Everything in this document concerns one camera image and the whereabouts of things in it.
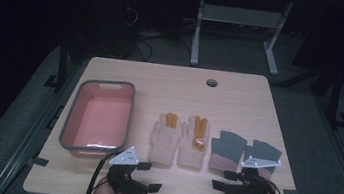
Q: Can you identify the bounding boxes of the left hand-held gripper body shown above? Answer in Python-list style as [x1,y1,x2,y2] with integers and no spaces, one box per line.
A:
[104,142,154,194]

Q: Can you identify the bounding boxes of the black metal stand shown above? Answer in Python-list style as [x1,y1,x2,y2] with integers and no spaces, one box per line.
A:
[42,35,75,93]
[322,68,344,132]

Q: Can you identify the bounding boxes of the pink basket with grey rim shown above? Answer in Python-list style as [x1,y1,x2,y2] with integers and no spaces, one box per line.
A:
[56,73,137,165]

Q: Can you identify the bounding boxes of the tangle of floor cables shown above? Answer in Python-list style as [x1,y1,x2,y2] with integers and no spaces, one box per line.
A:
[117,4,199,68]

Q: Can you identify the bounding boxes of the white metal desk frame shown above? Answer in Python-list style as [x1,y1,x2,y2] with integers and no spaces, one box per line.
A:
[188,0,295,80]

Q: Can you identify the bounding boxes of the beige glove with orange patch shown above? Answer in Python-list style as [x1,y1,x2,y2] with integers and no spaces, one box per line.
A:
[175,113,213,172]

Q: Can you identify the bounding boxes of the grey and pink fingerless glove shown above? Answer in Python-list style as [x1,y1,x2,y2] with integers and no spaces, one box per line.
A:
[240,138,284,183]
[207,129,250,175]

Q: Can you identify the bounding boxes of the beige glove with orange fingers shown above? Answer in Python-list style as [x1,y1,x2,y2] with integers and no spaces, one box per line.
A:
[146,110,183,169]

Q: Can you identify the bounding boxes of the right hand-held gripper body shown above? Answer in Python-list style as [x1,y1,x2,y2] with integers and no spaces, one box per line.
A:
[223,152,284,194]

